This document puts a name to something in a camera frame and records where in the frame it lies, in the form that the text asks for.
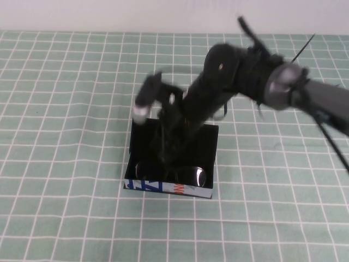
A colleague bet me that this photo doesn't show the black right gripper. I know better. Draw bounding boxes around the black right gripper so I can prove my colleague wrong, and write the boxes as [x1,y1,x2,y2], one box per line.
[155,88,192,178]

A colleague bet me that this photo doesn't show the black framed glasses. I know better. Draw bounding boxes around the black framed glasses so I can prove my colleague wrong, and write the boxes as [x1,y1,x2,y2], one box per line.
[134,160,207,188]

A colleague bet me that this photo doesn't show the black printed glasses case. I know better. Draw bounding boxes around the black printed glasses case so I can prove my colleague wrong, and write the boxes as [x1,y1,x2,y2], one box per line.
[123,117,220,199]

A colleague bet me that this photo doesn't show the green checkered tablecloth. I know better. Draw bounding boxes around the green checkered tablecloth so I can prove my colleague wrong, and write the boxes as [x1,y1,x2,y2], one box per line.
[0,29,349,262]

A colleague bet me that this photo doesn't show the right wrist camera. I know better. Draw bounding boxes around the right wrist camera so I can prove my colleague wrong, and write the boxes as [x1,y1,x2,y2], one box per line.
[132,72,165,125]

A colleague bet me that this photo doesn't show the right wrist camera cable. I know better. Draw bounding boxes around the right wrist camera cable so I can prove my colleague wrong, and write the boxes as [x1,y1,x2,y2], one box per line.
[310,108,349,174]

